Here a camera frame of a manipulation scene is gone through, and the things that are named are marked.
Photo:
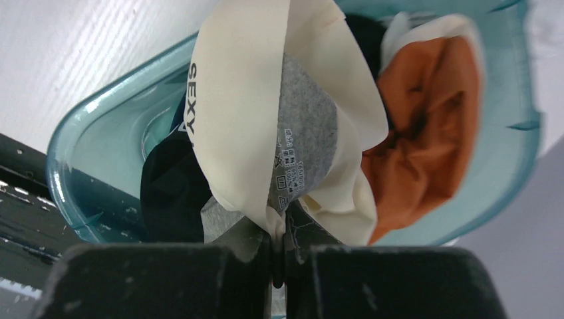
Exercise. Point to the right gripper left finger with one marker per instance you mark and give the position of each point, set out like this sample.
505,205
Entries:
244,277

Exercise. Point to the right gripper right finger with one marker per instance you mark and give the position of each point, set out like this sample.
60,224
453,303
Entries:
302,234

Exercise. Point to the black white-band underwear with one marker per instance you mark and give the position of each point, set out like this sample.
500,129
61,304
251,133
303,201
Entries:
173,189

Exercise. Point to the grey underwear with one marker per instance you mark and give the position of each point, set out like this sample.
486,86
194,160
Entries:
280,106

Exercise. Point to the brown orange underwear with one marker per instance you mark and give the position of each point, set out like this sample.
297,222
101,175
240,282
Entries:
431,82

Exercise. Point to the teal plastic tub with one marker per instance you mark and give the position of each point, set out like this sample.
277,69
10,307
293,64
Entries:
96,154

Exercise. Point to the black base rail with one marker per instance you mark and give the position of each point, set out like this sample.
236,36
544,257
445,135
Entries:
34,234

